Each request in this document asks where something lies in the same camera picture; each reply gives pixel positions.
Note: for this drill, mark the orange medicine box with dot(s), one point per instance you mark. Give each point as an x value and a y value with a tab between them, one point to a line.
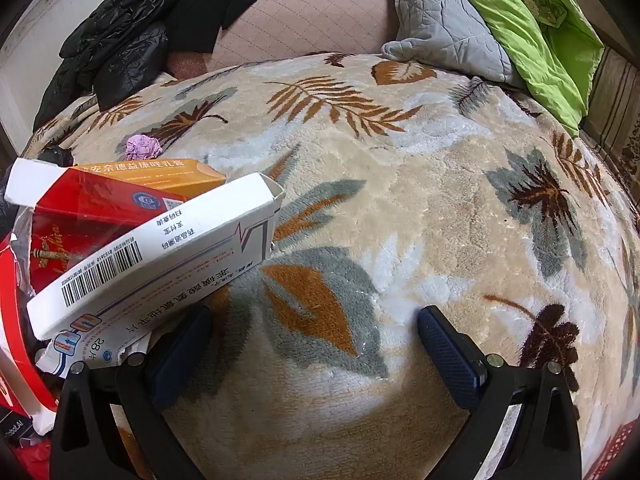
165	175

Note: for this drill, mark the black cloth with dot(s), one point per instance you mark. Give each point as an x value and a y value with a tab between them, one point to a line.
235	0

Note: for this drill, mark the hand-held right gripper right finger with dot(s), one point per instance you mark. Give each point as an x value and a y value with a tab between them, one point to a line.
445	355

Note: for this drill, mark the white medicine box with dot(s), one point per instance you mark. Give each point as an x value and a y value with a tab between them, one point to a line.
175	240

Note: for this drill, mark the green quilt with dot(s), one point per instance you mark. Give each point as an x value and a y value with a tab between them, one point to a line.
500	10

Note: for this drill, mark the pink crumpled paper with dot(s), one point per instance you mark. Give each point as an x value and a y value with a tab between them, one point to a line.
142	147

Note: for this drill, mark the grey quilted pillow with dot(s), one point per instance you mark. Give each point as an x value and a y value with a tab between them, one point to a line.
440	20

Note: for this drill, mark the black puffer jacket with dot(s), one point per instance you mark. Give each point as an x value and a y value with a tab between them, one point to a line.
115	35

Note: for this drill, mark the red torn carton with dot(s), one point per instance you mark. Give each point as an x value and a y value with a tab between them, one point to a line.
85	210

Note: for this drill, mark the leaf printed blanket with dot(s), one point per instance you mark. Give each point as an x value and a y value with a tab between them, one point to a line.
400	210

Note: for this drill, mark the red and white packaging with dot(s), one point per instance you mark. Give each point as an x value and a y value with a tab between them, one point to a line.
12	310

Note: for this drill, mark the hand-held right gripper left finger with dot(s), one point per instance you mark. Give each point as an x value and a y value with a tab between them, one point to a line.
180	355

